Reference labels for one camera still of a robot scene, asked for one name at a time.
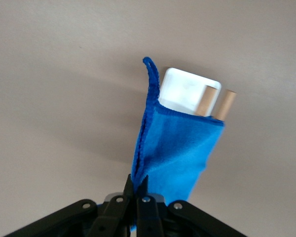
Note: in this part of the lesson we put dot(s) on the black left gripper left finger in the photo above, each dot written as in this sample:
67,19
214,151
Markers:
111,217

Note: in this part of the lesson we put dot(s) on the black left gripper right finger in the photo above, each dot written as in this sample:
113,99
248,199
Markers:
148,217

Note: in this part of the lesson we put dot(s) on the blue microfibre towel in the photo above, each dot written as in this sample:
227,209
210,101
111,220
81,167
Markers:
177,153

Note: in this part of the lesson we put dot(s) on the wooden rack rod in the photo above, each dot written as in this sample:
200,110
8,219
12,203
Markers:
206,101
224,105

